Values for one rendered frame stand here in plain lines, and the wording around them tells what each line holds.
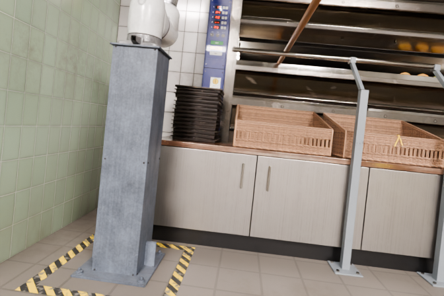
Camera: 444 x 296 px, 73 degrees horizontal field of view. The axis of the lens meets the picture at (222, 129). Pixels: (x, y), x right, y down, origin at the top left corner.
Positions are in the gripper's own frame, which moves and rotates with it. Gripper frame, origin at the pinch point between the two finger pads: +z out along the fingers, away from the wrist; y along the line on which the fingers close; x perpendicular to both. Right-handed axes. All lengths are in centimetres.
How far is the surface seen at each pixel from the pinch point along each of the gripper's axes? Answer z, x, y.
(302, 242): 125, 14, -26
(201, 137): 71, -45, -43
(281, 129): 64, 1, -33
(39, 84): 47, -119, -3
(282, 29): -4, 4, -73
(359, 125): 60, 39, -22
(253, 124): 62, -15, -32
